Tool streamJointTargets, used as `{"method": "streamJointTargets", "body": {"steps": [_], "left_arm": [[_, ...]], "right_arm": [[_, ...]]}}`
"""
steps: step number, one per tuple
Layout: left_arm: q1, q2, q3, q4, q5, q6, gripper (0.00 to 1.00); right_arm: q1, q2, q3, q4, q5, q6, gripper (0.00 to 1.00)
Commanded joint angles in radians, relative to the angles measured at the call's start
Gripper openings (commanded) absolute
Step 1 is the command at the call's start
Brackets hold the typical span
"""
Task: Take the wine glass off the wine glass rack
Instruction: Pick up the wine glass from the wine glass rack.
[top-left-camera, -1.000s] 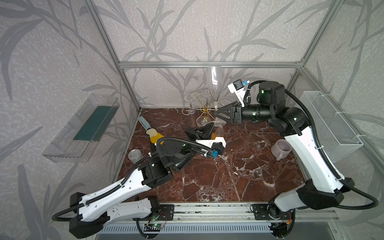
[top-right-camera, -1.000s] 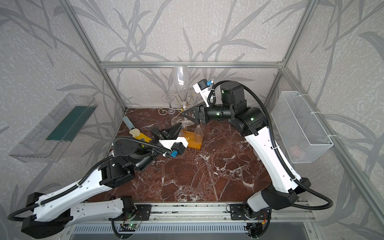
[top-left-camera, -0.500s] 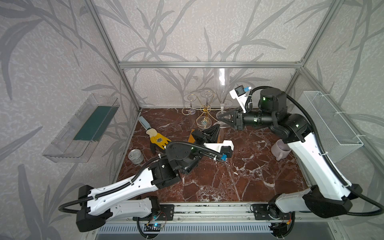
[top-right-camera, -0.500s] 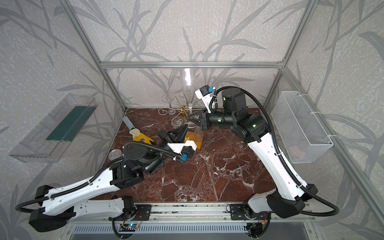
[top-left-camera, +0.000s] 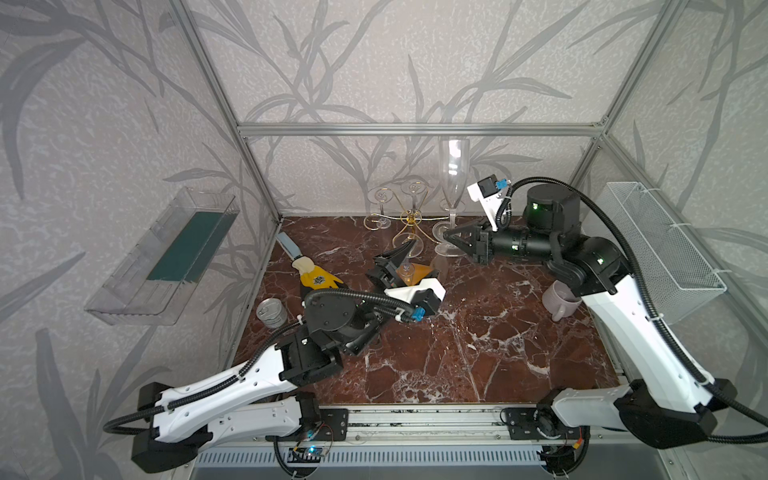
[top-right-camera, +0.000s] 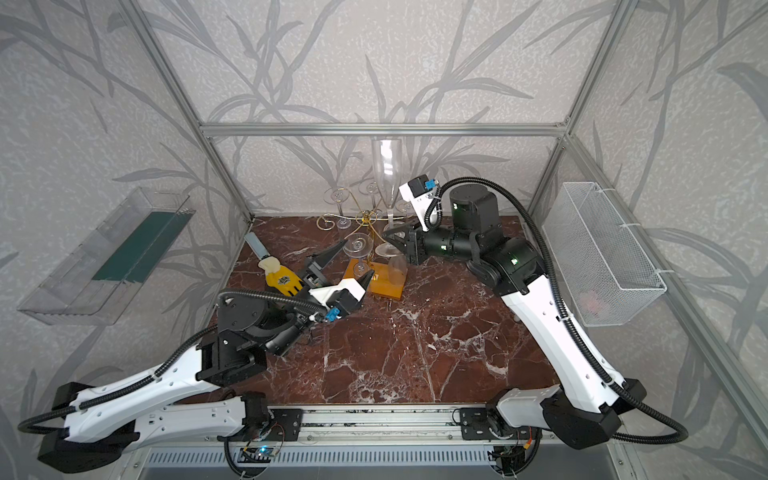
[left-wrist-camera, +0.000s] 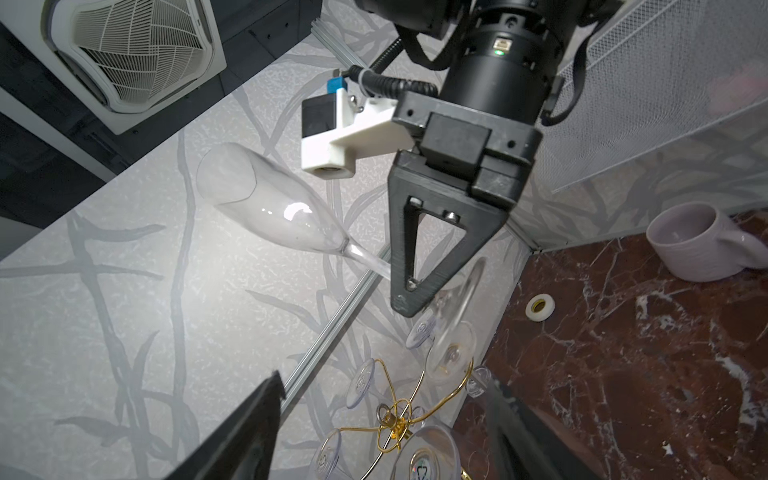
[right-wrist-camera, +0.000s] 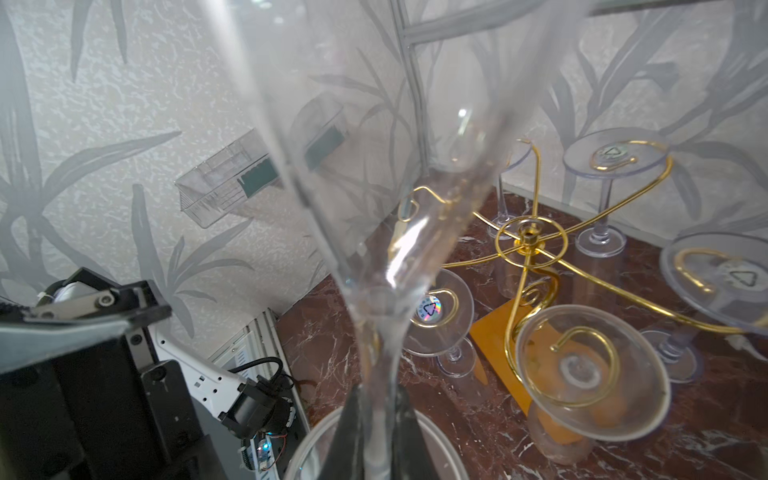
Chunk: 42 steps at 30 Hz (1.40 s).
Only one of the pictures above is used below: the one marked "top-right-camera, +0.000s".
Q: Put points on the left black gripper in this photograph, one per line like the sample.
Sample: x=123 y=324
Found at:
x=310 y=278

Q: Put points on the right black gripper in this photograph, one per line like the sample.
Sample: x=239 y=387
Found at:
x=410 y=245

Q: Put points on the clear wine glass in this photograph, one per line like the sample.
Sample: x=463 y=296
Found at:
x=405 y=209
x=372 y=191
x=358 y=248
x=338 y=197
x=387 y=168

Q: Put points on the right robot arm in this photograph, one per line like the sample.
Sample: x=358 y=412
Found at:
x=481 y=223

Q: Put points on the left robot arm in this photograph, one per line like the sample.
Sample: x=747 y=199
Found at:
x=90 y=427

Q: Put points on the yellow black work glove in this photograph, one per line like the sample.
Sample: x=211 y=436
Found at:
x=280 y=277

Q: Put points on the pink item in basket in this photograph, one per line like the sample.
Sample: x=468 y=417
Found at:
x=591 y=302

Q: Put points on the gold wire glass rack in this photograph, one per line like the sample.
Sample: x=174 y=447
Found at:
x=391 y=273

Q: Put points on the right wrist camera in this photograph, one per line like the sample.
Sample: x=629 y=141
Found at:
x=419 y=193

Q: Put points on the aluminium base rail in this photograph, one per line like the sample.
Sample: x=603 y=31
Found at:
x=385 y=424

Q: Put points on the white wire basket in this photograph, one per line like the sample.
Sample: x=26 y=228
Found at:
x=596 y=249

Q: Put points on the clear plastic wall shelf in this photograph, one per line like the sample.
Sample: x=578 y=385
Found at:
x=95 y=284

